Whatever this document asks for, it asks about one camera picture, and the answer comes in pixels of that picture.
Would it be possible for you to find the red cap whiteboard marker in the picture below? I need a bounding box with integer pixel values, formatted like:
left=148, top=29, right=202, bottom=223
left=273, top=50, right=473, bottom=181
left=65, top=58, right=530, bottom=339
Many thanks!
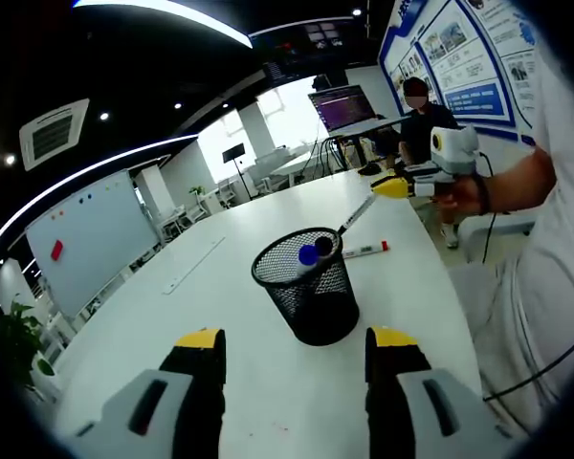
left=341, top=240, right=391, bottom=260

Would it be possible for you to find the long ceiling light strip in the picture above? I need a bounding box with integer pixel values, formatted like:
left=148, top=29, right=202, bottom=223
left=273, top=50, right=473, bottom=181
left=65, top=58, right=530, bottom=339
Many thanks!
left=0, top=133, right=200, bottom=267
left=70, top=0, right=254, bottom=49

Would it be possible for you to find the operator in white shirt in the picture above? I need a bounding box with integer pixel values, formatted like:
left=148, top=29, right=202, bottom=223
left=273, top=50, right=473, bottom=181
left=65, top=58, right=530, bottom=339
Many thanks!
left=447, top=42, right=574, bottom=434

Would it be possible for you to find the black mesh pen holder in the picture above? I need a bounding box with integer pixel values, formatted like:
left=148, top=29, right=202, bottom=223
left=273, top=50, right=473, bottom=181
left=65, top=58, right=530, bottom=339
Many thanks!
left=251, top=227, right=361, bottom=347

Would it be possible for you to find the group of office chairs desks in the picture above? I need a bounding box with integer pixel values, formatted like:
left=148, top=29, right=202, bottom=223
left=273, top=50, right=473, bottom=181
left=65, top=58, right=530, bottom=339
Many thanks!
left=155, top=147, right=326, bottom=240

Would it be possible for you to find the black cable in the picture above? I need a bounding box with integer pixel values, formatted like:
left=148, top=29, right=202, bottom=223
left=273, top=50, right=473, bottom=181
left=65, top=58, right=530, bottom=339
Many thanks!
left=481, top=329, right=574, bottom=403
left=477, top=151, right=497, bottom=263

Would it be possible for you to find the white standing desk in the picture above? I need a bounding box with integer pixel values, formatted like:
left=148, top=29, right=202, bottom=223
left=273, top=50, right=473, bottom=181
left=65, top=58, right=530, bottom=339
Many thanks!
left=329, top=114, right=412, bottom=173

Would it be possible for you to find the black wristband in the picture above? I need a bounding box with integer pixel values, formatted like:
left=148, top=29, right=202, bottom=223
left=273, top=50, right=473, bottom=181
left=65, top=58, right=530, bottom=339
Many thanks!
left=475, top=174, right=493, bottom=216

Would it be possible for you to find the large whiteboard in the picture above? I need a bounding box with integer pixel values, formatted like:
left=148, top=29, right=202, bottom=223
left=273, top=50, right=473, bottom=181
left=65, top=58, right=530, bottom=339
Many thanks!
left=25, top=168, right=163, bottom=320

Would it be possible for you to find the person's right hand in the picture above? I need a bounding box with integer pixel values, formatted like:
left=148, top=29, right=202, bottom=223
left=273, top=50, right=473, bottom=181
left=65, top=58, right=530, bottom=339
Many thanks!
left=432, top=174, right=483, bottom=215

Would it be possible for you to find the white table cable cover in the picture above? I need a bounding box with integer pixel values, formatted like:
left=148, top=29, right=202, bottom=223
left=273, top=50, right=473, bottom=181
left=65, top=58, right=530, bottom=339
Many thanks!
left=162, top=236, right=226, bottom=295

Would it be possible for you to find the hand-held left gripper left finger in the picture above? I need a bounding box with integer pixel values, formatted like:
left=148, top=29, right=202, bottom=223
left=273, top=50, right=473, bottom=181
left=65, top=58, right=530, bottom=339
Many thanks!
left=61, top=327, right=228, bottom=459

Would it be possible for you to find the black screen on stand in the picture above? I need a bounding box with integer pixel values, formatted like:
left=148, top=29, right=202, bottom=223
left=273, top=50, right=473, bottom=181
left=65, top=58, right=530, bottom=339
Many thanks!
left=221, top=142, right=251, bottom=198

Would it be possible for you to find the large computer monitor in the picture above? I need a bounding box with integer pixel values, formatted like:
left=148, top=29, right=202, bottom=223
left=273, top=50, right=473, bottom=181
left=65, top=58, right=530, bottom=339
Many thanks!
left=307, top=84, right=378, bottom=134

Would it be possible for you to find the blue cap whiteboard marker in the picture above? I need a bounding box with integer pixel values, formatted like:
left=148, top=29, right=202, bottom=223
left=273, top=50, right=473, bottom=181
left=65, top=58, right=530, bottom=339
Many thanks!
left=294, top=243, right=322, bottom=277

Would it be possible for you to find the green leafy plant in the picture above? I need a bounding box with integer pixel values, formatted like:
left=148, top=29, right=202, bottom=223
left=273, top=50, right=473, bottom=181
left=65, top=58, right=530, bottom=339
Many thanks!
left=0, top=298, right=47, bottom=391

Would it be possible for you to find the ceiling air conditioner vent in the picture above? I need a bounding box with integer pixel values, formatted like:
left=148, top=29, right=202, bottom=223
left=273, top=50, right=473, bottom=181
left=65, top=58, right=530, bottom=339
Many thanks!
left=18, top=98, right=91, bottom=172

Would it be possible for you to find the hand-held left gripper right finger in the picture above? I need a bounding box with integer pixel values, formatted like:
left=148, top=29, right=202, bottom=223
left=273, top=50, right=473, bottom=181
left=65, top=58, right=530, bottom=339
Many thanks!
left=364, top=326, right=513, bottom=459

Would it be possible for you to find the white plant pot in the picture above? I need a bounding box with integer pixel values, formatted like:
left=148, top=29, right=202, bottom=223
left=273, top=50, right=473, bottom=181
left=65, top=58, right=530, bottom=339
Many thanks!
left=28, top=351, right=66, bottom=405

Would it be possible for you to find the blue white wall poster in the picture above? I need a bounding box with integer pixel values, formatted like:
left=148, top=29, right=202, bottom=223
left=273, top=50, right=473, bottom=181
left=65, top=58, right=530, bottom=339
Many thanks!
left=377, top=0, right=544, bottom=142

